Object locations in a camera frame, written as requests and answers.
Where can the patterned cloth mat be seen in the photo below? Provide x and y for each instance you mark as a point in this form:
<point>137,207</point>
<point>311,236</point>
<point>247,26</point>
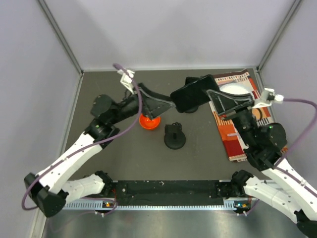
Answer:
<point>230,138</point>

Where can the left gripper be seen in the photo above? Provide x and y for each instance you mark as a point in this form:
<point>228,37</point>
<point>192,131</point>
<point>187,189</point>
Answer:
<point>156,107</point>

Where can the orange bowl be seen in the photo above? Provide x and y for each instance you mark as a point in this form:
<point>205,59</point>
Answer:
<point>147,123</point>

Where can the white paper plate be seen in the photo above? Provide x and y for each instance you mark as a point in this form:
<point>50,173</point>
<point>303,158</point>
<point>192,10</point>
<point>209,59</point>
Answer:
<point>234,89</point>

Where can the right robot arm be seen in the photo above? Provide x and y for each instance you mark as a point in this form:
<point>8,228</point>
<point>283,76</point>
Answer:
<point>298,199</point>

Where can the black phone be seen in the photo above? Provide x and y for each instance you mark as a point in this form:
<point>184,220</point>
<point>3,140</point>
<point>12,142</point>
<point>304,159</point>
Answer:
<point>190,80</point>
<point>194,94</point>

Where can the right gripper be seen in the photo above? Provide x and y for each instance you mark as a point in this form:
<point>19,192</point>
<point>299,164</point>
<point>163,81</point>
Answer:
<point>226,104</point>

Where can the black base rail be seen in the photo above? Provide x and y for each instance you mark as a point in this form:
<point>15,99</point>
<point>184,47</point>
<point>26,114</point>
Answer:
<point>172,192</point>

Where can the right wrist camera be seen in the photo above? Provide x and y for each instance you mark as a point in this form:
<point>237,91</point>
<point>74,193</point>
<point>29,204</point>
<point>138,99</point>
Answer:
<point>267,98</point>

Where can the black phone stand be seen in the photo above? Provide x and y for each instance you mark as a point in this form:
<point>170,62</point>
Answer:
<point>174,138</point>
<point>191,110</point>

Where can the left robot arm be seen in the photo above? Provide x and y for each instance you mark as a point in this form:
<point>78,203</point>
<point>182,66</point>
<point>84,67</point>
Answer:
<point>51,188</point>

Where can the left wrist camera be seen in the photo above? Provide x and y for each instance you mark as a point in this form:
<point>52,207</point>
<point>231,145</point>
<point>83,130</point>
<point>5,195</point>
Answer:
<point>126,79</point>

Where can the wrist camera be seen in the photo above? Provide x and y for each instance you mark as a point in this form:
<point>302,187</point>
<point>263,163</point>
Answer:
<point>126,79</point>
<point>267,98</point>

